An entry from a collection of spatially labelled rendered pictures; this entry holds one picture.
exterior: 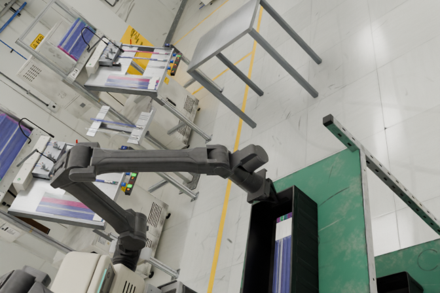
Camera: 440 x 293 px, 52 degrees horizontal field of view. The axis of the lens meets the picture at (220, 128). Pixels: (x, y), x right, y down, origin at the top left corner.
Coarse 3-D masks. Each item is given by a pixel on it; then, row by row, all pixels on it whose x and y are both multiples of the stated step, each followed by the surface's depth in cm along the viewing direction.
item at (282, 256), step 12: (288, 216) 135; (276, 228) 136; (288, 228) 132; (276, 240) 133; (288, 240) 129; (276, 252) 130; (288, 252) 126; (276, 264) 127; (288, 264) 124; (276, 276) 124; (288, 276) 121; (276, 288) 121; (288, 288) 119
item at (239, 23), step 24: (264, 0) 346; (240, 24) 332; (288, 24) 359; (216, 48) 339; (264, 48) 326; (192, 72) 359; (240, 72) 406; (288, 72) 338; (216, 96) 374; (312, 96) 350
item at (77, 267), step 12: (72, 252) 139; (84, 252) 140; (72, 264) 136; (84, 264) 136; (96, 264) 136; (108, 264) 139; (60, 276) 133; (72, 276) 133; (84, 276) 133; (96, 276) 133; (108, 276) 140; (60, 288) 130; (72, 288) 130; (84, 288) 130; (96, 288) 131; (108, 288) 140
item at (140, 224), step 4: (136, 216) 149; (136, 220) 148; (140, 220) 149; (144, 220) 150; (136, 224) 147; (140, 224) 148; (144, 224) 149; (136, 228) 146; (140, 228) 147; (144, 228) 148; (148, 228) 153; (144, 232) 147; (120, 240) 149; (120, 244) 151
